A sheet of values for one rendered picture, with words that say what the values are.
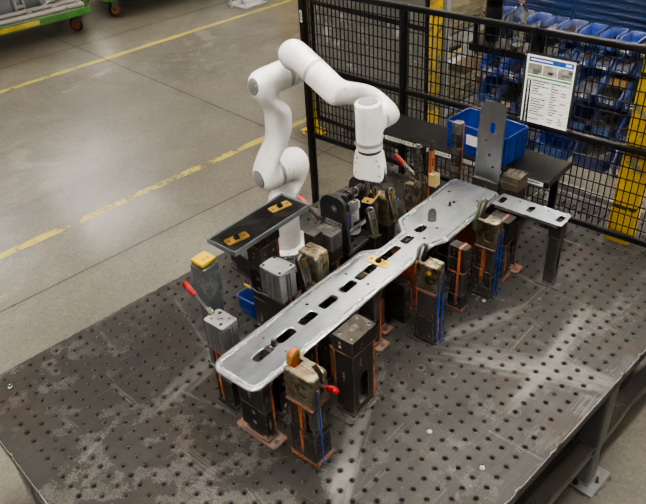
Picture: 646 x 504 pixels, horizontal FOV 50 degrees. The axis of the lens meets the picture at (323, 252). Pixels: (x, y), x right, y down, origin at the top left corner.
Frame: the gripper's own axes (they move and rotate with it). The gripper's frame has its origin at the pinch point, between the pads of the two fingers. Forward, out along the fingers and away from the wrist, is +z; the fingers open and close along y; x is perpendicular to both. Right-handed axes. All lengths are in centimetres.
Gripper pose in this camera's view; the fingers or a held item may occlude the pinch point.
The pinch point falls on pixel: (371, 190)
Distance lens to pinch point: 229.9
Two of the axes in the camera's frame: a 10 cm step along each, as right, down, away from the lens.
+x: 4.5, -5.5, 7.0
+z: 0.7, 8.0, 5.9
